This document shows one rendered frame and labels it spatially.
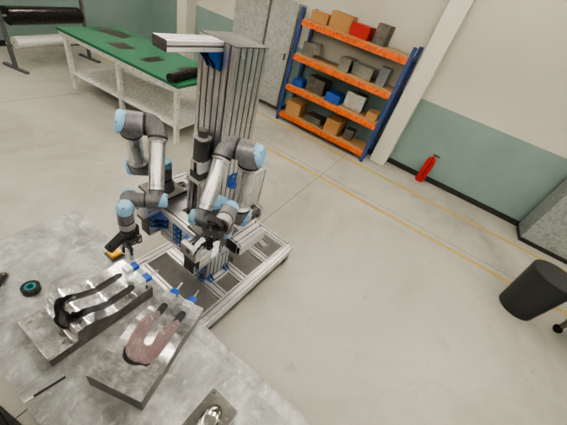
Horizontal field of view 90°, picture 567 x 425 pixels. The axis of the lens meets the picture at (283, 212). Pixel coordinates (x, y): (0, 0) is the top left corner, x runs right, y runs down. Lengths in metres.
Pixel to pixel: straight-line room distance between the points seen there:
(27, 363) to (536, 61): 6.21
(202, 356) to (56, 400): 0.59
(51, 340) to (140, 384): 0.47
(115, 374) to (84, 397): 0.16
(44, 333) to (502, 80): 5.98
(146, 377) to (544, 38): 5.90
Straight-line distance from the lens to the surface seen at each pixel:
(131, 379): 1.53
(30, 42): 7.03
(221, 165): 1.44
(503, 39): 5.84
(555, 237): 6.17
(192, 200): 2.02
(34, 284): 1.98
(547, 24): 5.88
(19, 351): 1.83
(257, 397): 1.63
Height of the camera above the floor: 2.34
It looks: 38 degrees down
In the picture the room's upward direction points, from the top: 18 degrees clockwise
